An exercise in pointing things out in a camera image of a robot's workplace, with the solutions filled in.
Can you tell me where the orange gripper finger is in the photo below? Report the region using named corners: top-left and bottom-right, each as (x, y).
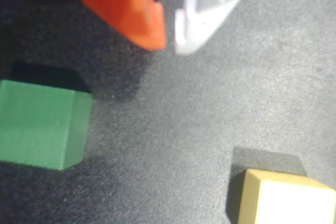
top-left (64, 0), bottom-right (167, 51)

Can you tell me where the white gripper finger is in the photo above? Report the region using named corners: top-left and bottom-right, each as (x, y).
top-left (174, 0), bottom-right (261, 56)

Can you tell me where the green wooden cube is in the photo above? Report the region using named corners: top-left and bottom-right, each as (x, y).
top-left (0, 79), bottom-right (93, 171)

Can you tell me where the yellow wooden cube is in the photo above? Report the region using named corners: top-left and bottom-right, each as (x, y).
top-left (237, 168), bottom-right (336, 224)

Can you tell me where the black fabric mat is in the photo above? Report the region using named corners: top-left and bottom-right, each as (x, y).
top-left (0, 0), bottom-right (336, 224)

